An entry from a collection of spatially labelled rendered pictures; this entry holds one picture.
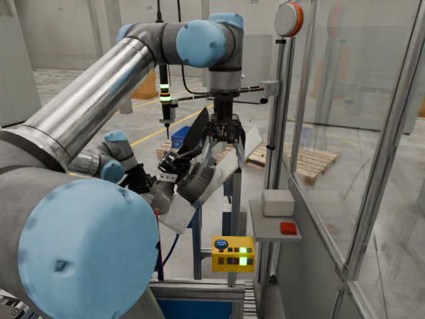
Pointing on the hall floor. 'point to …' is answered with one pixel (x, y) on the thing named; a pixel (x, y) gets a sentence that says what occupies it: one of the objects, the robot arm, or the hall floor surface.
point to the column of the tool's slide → (271, 177)
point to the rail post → (238, 310)
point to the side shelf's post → (265, 278)
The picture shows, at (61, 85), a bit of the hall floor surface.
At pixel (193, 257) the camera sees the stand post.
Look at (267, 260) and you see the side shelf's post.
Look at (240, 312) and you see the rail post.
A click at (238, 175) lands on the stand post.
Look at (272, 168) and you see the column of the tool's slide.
